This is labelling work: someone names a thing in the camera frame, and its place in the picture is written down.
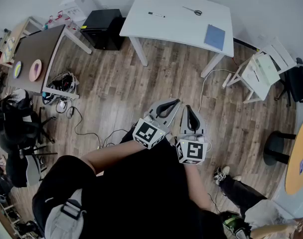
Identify black cabinet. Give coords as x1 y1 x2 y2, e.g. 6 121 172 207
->
79 8 127 51

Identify person's black clothing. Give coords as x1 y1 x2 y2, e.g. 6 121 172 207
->
31 129 228 239

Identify orange round table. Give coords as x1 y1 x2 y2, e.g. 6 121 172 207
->
285 116 303 196

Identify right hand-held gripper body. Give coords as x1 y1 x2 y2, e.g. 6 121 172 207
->
175 105 212 166

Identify white water dispenser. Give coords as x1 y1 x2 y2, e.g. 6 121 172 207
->
58 0 97 22

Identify pale green box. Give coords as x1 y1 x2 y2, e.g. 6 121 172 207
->
251 53 282 86

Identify grey bag with black buckle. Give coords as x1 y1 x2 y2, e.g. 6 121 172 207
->
44 188 87 239

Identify white floor cable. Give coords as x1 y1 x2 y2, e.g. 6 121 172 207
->
197 68 238 113

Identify person's right forearm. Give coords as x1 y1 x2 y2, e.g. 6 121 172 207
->
183 162 213 212

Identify light wooden table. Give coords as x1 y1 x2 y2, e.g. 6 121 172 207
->
0 16 42 68

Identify clear empty water jugs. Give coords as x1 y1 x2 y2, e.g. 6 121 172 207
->
43 10 80 32

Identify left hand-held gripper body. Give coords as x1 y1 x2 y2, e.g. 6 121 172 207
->
132 98 181 150

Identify black green bag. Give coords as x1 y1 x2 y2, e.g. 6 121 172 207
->
220 210 252 239

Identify person's left forearm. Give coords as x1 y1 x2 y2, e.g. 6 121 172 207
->
79 138 149 175

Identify white foam packaging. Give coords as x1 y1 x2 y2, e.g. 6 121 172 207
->
241 58 271 101

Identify pink plate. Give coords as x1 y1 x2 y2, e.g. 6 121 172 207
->
28 59 43 82

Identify black floor cable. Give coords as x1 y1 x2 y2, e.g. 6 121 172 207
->
55 100 129 148

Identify white rectangular table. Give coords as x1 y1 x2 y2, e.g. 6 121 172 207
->
119 0 235 78

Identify bundle of cables and devices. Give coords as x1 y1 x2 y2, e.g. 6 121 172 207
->
41 71 80 106

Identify blue yellow plate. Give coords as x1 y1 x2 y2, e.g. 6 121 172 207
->
12 61 23 80

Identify black office chair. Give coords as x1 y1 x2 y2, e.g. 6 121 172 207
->
276 57 303 107
0 88 57 154

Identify blue notebook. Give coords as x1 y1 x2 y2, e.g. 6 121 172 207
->
203 23 226 51

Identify white wooden chair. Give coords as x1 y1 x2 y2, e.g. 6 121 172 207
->
221 37 298 104

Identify black-handled scissors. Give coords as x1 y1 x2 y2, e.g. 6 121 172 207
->
182 5 203 16

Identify brown table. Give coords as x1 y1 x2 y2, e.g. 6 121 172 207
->
6 23 92 100

